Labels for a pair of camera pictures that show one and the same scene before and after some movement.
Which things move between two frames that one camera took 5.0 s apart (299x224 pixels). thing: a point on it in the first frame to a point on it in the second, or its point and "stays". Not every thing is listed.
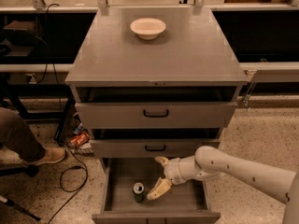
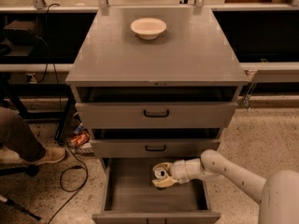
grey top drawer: x=156 y=106 stays
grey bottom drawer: x=183 y=203 stays
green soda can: x=138 y=190 to x=160 y=172
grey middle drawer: x=151 y=142 stays
